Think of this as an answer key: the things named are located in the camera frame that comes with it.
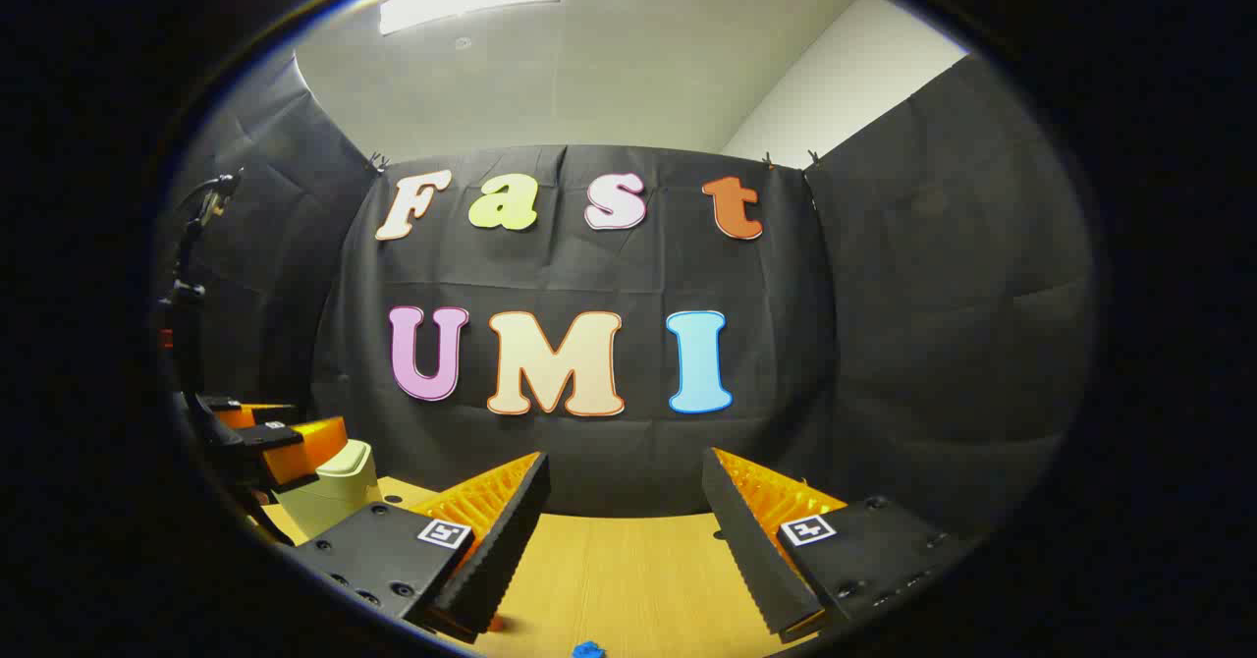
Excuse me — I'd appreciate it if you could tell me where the green desktop garbage bin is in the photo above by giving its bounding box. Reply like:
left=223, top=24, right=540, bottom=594
left=273, top=439, right=382, bottom=541

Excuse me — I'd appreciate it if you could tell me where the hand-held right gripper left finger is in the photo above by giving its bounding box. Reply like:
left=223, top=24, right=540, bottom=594
left=293, top=452, right=551, bottom=639

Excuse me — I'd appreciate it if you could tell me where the wooden desktop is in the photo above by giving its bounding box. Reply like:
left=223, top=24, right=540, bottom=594
left=260, top=476, right=816, bottom=658

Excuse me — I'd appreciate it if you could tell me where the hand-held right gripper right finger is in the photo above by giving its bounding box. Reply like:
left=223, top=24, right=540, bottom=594
left=701, top=447, right=978, bottom=644

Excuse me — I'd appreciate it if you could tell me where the black backdrop cloth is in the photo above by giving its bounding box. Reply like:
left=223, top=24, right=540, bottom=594
left=162, top=44, right=1096, bottom=541

